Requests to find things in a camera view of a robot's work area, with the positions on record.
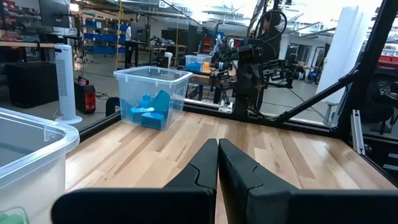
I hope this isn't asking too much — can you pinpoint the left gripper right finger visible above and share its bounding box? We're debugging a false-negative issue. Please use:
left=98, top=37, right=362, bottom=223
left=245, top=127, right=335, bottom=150
left=219, top=138, right=398, bottom=224

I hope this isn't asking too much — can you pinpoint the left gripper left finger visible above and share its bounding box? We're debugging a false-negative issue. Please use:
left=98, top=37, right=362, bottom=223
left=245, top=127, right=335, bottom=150
left=51, top=138, right=218, bottom=224

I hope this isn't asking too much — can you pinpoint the blue two-stud block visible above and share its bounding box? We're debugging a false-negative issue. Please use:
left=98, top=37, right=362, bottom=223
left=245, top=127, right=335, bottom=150
left=139, top=93, right=154, bottom=110
left=152, top=90, right=172, bottom=113
left=129, top=106, right=156, bottom=124
left=140, top=111, right=166, bottom=131

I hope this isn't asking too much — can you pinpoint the clear plastic bin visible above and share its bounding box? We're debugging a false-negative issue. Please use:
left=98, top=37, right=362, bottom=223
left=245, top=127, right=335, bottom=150
left=0, top=107, right=81, bottom=224
left=113, top=65, right=194, bottom=131

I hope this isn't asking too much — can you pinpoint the red black portable device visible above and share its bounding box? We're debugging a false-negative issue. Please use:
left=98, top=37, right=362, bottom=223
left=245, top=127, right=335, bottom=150
left=73, top=76, right=97, bottom=114

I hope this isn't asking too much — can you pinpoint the white tower fan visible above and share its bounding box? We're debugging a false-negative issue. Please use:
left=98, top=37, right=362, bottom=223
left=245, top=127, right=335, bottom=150
left=54, top=43, right=83, bottom=125

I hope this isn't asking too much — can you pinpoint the clear bin with colourful contents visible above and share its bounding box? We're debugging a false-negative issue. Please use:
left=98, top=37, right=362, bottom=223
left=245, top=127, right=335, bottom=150
left=185, top=54, right=214, bottom=75

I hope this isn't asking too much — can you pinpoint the black work table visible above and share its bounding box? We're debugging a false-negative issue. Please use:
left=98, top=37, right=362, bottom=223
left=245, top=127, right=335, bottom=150
left=124, top=40, right=187, bottom=69

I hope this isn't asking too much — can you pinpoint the black cabinet box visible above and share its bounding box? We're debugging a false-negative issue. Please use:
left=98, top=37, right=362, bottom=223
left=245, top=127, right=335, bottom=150
left=5, top=61, right=59, bottom=109

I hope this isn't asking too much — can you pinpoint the blue storage bins shelf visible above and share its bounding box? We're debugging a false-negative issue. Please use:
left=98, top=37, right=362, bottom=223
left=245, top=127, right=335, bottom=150
left=81, top=17, right=130, bottom=55

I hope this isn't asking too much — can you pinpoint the wooden workbench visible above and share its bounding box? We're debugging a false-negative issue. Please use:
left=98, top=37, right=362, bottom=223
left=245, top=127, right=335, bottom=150
left=0, top=40, right=57, bottom=63

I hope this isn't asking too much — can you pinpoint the black computer monitor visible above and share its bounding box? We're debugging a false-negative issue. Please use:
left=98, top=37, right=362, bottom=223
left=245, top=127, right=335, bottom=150
left=39, top=0, right=71, bottom=29

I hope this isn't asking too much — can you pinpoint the silver metal bracket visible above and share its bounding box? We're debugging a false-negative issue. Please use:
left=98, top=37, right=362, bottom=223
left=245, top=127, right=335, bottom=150
left=350, top=109, right=365, bottom=156

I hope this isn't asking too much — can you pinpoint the white metal base plate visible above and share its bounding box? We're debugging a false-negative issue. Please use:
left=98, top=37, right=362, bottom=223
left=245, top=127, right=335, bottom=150
left=218, top=100, right=234, bottom=114

